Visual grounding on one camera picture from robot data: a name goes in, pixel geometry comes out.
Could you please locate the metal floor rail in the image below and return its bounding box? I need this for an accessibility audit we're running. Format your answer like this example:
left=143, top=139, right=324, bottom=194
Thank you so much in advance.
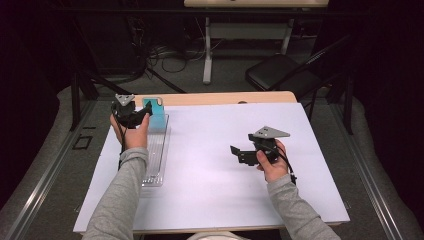
left=3, top=99, right=98, bottom=240
left=328, top=99, right=405, bottom=240

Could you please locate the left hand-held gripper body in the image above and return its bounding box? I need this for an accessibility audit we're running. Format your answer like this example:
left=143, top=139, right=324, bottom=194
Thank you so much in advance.
left=111, top=93, right=150, bottom=130

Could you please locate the white board sheet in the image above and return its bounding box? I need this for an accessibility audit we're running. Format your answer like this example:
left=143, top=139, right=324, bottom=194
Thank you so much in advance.
left=73, top=102, right=351, bottom=234

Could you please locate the black folding chair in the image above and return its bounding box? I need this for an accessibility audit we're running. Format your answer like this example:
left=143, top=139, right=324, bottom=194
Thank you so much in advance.
left=245, top=33, right=354, bottom=101

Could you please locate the right hand-held gripper cable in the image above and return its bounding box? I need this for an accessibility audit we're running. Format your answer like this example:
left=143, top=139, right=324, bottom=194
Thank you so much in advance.
left=266, top=144, right=298, bottom=185

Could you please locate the person's left hand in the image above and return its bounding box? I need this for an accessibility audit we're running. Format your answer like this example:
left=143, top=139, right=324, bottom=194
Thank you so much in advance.
left=109, top=113, right=151, bottom=151

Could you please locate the left hand-held gripper cable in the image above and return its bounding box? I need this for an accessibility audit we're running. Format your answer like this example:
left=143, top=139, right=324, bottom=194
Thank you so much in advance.
left=111, top=106, right=130, bottom=171

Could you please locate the person's right hand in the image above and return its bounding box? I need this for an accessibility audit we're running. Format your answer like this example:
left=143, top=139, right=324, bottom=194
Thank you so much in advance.
left=256, top=139, right=290, bottom=184

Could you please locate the bundle of floor cables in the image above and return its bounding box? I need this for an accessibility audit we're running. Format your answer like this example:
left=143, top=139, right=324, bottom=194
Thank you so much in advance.
left=131, top=18, right=223, bottom=75

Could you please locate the white-legged desk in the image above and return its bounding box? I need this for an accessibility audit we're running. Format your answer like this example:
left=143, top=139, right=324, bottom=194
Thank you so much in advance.
left=183, top=0, right=329, bottom=85

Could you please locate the black metal stand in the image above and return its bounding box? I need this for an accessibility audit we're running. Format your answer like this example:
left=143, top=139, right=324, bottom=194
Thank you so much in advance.
left=69, top=71, right=134, bottom=132
left=308, top=74, right=354, bottom=136

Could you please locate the wooden table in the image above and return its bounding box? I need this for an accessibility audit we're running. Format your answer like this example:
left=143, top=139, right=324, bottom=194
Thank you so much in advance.
left=79, top=91, right=344, bottom=238

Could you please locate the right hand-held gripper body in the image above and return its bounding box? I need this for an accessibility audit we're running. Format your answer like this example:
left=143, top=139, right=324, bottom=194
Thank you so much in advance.
left=238, top=125, right=291, bottom=167

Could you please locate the clear plastic packaging tray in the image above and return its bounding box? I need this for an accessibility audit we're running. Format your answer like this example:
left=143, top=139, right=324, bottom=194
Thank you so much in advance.
left=139, top=113, right=171, bottom=188

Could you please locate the person's white clothing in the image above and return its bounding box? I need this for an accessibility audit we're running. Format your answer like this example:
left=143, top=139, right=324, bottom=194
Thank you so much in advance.
left=186, top=230, right=251, bottom=240

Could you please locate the black diagonal floor bar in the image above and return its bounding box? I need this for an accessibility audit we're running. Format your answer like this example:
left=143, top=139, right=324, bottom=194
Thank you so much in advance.
left=145, top=67, right=187, bottom=95

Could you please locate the iridescent phone case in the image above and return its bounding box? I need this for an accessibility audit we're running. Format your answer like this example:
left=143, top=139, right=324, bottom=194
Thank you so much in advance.
left=142, top=96, right=167, bottom=132

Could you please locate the hand-held gripper cable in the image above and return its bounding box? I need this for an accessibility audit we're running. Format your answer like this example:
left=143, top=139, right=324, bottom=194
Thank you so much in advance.
left=111, top=106, right=130, bottom=171
left=266, top=144, right=298, bottom=185

